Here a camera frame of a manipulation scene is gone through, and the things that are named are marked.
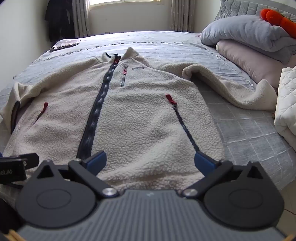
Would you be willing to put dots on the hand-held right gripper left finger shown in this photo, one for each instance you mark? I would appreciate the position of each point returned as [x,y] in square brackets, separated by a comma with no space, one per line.
[97,159]

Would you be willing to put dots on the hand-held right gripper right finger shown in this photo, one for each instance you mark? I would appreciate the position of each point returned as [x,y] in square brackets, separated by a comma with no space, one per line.
[203,162]

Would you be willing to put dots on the cream fleece zip jacket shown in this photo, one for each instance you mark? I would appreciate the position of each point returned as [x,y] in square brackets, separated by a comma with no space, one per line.
[143,120]

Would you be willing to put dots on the hanging dark clothes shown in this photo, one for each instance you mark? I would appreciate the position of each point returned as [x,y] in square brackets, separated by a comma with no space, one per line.
[59,19]

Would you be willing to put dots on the white quilted blanket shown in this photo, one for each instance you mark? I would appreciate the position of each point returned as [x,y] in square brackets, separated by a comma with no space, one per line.
[286,104]

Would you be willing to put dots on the pale pink pillow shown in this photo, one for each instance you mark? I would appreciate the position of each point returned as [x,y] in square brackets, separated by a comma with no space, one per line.
[249,60]

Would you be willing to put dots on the small folded patterned cloth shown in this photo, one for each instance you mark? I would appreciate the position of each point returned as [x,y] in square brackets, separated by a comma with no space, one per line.
[66,44]

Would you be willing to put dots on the bed with grey checked bedspread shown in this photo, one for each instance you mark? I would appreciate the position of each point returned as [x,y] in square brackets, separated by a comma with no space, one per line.
[161,44]

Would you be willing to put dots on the folded grey duvet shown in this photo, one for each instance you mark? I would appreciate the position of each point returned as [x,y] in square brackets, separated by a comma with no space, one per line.
[242,30]

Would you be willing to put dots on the beige patterned curtain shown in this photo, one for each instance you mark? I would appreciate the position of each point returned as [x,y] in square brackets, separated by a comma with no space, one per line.
[80,17]
[182,15]

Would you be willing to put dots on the window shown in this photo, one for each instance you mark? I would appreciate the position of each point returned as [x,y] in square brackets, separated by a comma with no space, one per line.
[124,1]

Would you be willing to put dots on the orange plush toy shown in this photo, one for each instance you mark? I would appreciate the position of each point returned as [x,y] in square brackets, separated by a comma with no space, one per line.
[286,25]

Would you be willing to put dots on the grey quilted headboard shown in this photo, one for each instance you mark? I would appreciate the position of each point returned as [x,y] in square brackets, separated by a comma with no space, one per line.
[242,6]

